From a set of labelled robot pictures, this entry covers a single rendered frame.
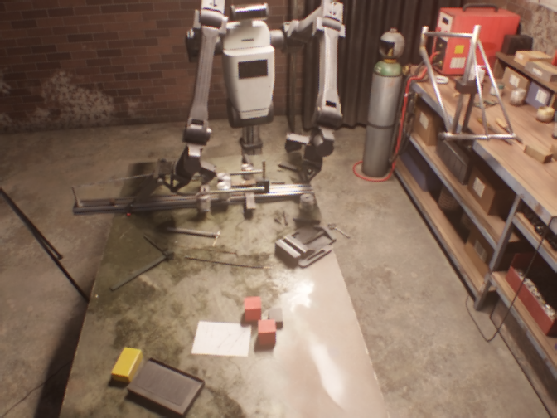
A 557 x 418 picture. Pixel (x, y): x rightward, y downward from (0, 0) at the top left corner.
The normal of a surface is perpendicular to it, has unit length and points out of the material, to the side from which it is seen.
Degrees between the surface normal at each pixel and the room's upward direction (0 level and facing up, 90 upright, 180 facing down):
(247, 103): 90
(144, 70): 90
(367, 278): 0
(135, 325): 0
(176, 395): 0
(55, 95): 90
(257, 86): 90
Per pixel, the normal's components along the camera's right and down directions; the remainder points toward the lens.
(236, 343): 0.00, -0.81
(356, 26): -0.70, 0.43
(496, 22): 0.13, 0.59
